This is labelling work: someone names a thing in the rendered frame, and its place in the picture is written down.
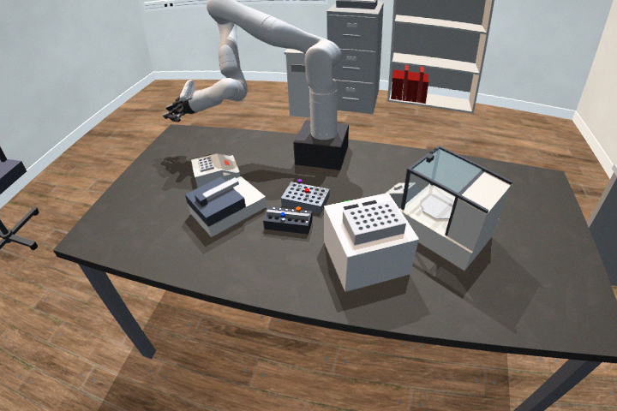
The white tube rack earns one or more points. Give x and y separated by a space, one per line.
295 196

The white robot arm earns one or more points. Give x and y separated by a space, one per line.
321 56

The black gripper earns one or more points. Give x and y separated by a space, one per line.
179 108

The grey balance with glass draft shield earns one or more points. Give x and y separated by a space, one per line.
437 203

